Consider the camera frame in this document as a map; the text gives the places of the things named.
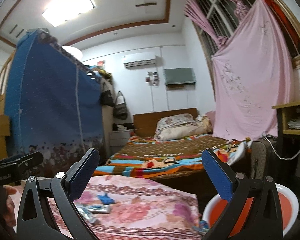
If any blue wrapper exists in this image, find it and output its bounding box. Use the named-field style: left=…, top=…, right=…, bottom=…
left=97, top=193, right=115, bottom=205

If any green blue paper packet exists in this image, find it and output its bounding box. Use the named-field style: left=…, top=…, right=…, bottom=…
left=192, top=220, right=210, bottom=236

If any left hand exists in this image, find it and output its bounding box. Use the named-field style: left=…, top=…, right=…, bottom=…
left=0, top=185, right=17, bottom=227

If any red white plastic basin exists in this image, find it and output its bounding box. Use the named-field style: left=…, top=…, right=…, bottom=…
left=202, top=184, right=299, bottom=236

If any silver blue sachet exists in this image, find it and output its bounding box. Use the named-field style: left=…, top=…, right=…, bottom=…
left=75, top=204, right=111, bottom=224

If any black checked bag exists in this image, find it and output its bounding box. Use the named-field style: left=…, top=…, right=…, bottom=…
left=250, top=138, right=276, bottom=179

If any blue fabric wardrobe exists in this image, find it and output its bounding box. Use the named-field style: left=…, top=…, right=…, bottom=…
left=4, top=29, right=104, bottom=163

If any wooden low shelf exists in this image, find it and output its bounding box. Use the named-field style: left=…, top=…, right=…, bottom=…
left=272, top=101, right=300, bottom=135

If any pink floral blanket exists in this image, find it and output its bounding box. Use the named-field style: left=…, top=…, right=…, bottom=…
left=8, top=174, right=203, bottom=240

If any white nightstand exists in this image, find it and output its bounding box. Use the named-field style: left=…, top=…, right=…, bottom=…
left=109, top=129, right=133, bottom=154

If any black hanging handbag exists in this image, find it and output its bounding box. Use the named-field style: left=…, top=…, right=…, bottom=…
left=100, top=81, right=115, bottom=107

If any brown colourful striped bedspread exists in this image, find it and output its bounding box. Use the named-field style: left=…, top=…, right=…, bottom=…
left=93, top=134, right=252, bottom=179

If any grey hanging tote bag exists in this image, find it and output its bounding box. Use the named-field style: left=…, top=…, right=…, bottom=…
left=113, top=91, right=128, bottom=120

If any floral pillow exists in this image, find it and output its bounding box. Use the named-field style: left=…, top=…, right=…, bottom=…
left=154, top=113, right=213, bottom=141

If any wooden headboard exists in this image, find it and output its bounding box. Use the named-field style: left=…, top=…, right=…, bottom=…
left=133, top=107, right=199, bottom=138

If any pink hanging sheet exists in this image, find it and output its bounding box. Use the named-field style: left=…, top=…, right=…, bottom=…
left=211, top=0, right=294, bottom=140

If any ceiling light panel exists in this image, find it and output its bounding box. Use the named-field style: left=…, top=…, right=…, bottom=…
left=42, top=0, right=96, bottom=27

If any white air conditioner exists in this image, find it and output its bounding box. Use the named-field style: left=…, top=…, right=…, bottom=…
left=123, top=56, right=157, bottom=68

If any red cloth at window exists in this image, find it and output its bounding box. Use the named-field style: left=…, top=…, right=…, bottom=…
left=264, top=0, right=300, bottom=58

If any pink tied curtain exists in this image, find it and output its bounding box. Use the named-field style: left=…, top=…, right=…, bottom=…
left=184, top=0, right=251, bottom=47

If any white cable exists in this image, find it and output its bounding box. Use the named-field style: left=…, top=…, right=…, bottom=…
left=262, top=134, right=300, bottom=161

